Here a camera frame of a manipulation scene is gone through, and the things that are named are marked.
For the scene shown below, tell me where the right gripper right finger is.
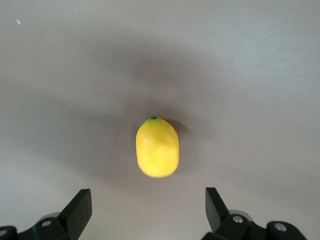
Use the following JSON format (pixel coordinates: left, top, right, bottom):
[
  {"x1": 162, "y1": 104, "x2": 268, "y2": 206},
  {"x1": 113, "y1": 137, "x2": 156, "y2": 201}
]
[{"x1": 201, "y1": 186, "x2": 307, "y2": 240}]

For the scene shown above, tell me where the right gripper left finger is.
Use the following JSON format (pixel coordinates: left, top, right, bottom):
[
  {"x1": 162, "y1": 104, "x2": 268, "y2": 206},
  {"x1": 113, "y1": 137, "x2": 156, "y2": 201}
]
[{"x1": 0, "y1": 188, "x2": 93, "y2": 240}]

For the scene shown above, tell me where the brown table cover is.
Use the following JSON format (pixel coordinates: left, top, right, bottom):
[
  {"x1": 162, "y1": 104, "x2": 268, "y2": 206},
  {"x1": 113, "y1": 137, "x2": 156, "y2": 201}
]
[{"x1": 0, "y1": 0, "x2": 320, "y2": 240}]

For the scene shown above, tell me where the yellow lemon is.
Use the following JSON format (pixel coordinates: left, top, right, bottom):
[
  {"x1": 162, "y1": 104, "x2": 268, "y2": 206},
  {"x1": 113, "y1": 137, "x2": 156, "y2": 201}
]
[{"x1": 135, "y1": 115, "x2": 181, "y2": 179}]

